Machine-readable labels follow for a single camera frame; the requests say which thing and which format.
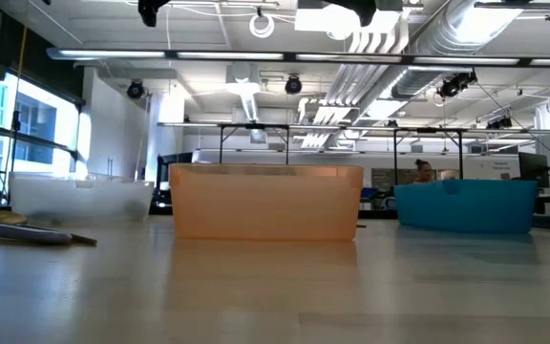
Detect long ceiling light bar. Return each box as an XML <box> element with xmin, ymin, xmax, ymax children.
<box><xmin>45</xmin><ymin>46</ymin><xmax>550</xmax><ymax>68</ymax></box>

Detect gold spoon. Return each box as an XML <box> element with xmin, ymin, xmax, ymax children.
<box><xmin>0</xmin><ymin>210</ymin><xmax>98</xmax><ymax>247</ymax></box>

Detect clear plastic bin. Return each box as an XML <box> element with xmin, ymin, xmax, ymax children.
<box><xmin>8</xmin><ymin>171</ymin><xmax>156</xmax><ymax>225</ymax></box>

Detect black cart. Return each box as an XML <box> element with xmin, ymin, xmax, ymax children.
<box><xmin>149</xmin><ymin>151</ymin><xmax>194</xmax><ymax>216</ymax></box>

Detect silver ventilation duct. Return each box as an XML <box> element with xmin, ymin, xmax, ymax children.
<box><xmin>389</xmin><ymin>0</ymin><xmax>524</xmax><ymax>99</ymax></box>

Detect person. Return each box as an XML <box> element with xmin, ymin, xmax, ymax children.
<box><xmin>412</xmin><ymin>159</ymin><xmax>434</xmax><ymax>184</ymax></box>

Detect yellow hanging cord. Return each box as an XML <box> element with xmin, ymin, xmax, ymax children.
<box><xmin>16</xmin><ymin>26</ymin><xmax>30</xmax><ymax>81</ymax></box>

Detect black metal frame stand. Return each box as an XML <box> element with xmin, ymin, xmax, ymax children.
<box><xmin>217</xmin><ymin>122</ymin><xmax>291</xmax><ymax>166</ymax></box>
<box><xmin>391</xmin><ymin>126</ymin><xmax>466</xmax><ymax>182</ymax></box>

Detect teal plastic bin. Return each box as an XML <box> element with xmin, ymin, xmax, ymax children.
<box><xmin>393</xmin><ymin>179</ymin><xmax>539</xmax><ymax>235</ymax></box>

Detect white cable coil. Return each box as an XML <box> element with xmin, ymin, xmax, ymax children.
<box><xmin>248</xmin><ymin>12</ymin><xmax>276</xmax><ymax>39</ymax></box>

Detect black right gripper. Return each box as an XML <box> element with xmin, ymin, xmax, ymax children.
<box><xmin>325</xmin><ymin>0</ymin><xmax>377</xmax><ymax>28</ymax></box>

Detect orange plastic bin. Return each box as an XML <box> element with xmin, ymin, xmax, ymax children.
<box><xmin>168</xmin><ymin>162</ymin><xmax>365</xmax><ymax>243</ymax></box>

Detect white ceiling vent duct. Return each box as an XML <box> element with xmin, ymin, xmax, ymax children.
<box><xmin>224</xmin><ymin>61</ymin><xmax>263</xmax><ymax>123</ymax></box>

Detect black ceiling spotlight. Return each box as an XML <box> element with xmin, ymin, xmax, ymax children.
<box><xmin>284</xmin><ymin>75</ymin><xmax>304</xmax><ymax>96</ymax></box>
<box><xmin>125</xmin><ymin>79</ymin><xmax>145</xmax><ymax>100</ymax></box>

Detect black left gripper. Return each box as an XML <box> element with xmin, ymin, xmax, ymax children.
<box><xmin>137</xmin><ymin>0</ymin><xmax>174</xmax><ymax>28</ymax></box>

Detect black monitor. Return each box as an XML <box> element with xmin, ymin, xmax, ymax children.
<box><xmin>517</xmin><ymin>151</ymin><xmax>550</xmax><ymax>188</ymax></box>

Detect white ceiling baffles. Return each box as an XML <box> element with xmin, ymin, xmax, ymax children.
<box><xmin>298</xmin><ymin>16</ymin><xmax>413</xmax><ymax>150</ymax></box>

